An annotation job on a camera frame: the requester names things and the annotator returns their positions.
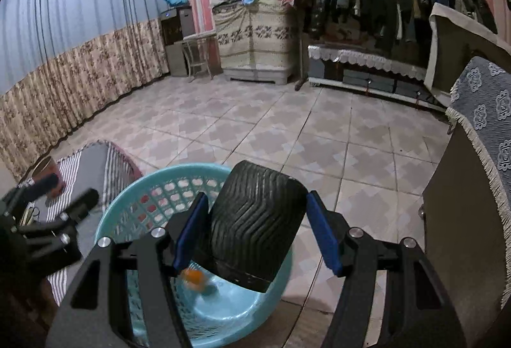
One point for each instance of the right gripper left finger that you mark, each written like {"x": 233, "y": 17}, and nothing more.
{"x": 96, "y": 311}

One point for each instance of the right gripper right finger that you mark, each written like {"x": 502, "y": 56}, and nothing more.
{"x": 417, "y": 309}

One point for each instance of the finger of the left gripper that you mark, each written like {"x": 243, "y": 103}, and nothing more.
{"x": 52, "y": 246}
{"x": 16, "y": 200}

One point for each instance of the black ribbed cup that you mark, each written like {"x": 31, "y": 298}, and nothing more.
{"x": 253, "y": 224}

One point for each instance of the pink mug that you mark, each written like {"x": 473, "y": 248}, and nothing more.
{"x": 48, "y": 167}

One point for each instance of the grey striped tablecloth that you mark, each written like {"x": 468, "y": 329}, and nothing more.
{"x": 100, "y": 165}

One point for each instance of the teal plastic basket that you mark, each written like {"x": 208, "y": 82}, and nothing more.
{"x": 223, "y": 312}

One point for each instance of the blue floral curtain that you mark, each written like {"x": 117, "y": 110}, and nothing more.
{"x": 62, "y": 61}

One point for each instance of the blue lace covered furniture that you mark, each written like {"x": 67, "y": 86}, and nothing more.
{"x": 480, "y": 103}

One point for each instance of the small folding table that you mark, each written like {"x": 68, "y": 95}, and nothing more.
{"x": 196, "y": 48}

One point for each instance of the water dispenser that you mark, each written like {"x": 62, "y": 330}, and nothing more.
{"x": 176, "y": 23}

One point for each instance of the low tv bench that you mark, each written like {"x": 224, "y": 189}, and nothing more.
{"x": 369, "y": 74}

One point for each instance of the covered storage cabinet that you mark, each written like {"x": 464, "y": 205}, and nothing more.
{"x": 257, "y": 42}

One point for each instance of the clothes rack with clothes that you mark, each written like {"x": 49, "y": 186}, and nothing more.
{"x": 391, "y": 36}

